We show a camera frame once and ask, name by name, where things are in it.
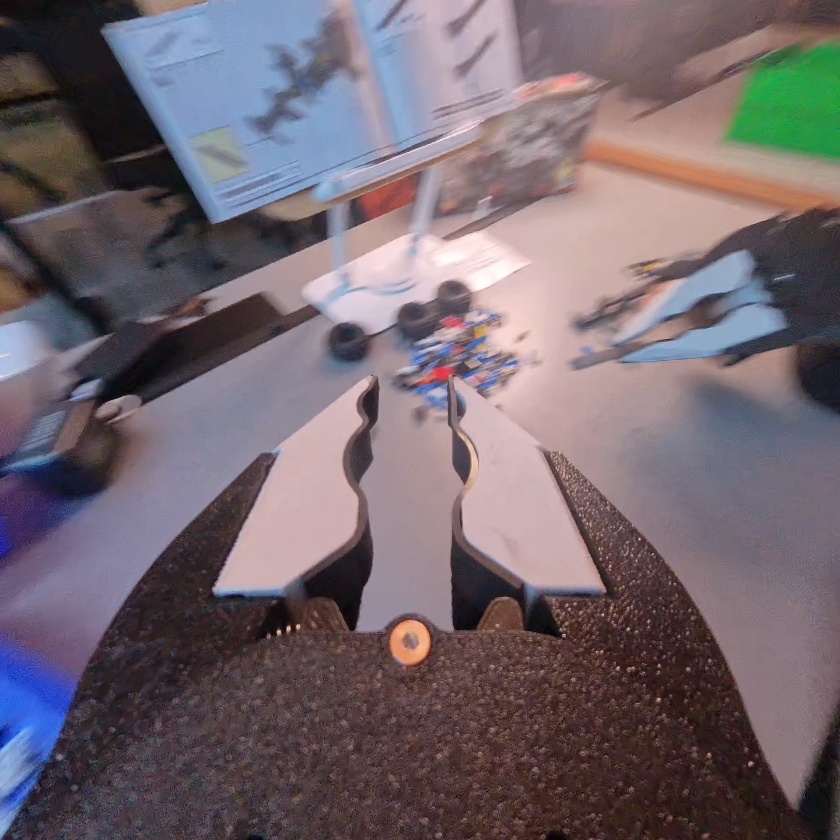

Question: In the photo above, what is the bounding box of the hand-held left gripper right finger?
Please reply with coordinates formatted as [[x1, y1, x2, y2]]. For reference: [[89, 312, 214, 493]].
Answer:
[[449, 378, 607, 620]]

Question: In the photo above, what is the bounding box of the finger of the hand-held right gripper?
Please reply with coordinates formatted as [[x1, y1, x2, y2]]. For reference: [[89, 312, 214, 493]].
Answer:
[[617, 305, 788, 366], [617, 250, 765, 337]]

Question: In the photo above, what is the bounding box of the white sticker sheet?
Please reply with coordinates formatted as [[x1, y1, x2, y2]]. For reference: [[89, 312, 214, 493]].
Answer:
[[453, 237, 534, 291]]

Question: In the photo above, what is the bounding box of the black office chair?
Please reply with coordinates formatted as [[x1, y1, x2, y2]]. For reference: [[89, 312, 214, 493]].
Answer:
[[112, 145, 227, 266]]

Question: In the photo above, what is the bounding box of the grey desk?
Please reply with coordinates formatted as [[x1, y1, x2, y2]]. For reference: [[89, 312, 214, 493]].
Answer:
[[0, 158, 840, 840]]

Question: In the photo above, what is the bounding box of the blue storage bin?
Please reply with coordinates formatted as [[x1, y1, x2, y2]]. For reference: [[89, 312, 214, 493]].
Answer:
[[0, 644, 74, 817]]

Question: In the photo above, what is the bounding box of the white book stand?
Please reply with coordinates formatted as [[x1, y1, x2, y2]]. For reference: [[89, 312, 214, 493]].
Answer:
[[302, 125, 532, 337]]

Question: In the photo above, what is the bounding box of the green storage bin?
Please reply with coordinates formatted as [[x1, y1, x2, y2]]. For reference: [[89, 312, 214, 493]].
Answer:
[[726, 40, 840, 161]]

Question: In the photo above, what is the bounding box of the toy truck box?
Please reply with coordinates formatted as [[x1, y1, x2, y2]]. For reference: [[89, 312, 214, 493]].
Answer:
[[440, 77, 605, 211]]

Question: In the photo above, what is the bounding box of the building instruction booklet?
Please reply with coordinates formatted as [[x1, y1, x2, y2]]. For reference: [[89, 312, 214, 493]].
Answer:
[[103, 0, 526, 224]]

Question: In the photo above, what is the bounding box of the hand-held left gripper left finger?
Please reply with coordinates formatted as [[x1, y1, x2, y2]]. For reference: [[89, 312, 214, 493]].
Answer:
[[214, 378, 379, 620]]

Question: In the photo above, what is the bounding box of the grey and black brick chassis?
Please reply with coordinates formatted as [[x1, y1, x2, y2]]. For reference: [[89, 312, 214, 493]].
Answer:
[[571, 256, 697, 371]]

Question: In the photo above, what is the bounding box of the pile of small building pieces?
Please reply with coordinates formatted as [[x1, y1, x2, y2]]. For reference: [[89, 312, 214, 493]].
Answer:
[[394, 313, 529, 397]]

